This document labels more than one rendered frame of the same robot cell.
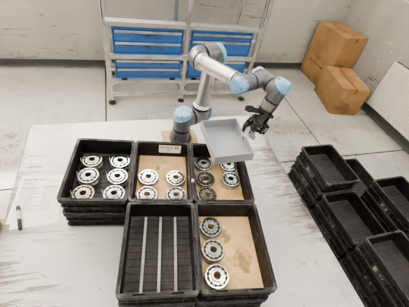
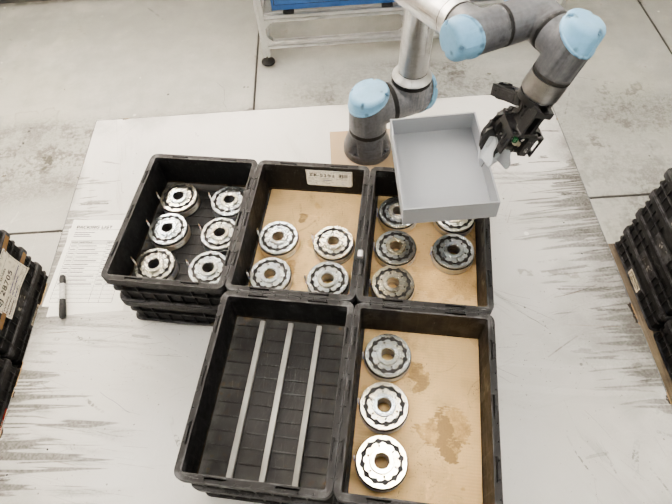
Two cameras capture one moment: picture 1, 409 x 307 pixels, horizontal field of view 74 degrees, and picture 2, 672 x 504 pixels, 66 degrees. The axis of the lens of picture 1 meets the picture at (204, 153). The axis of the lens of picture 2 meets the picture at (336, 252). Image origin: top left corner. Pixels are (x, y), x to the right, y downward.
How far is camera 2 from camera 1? 0.31 m
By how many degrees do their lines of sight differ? 20
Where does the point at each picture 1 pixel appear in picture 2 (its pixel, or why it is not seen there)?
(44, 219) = (101, 303)
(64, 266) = (124, 391)
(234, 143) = (460, 173)
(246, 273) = (450, 463)
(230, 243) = (426, 394)
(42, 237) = (95, 334)
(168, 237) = (300, 365)
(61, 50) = not seen: outside the picture
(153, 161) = (295, 203)
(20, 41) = not seen: outside the picture
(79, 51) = not seen: outside the picture
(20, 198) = (68, 261)
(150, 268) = (255, 423)
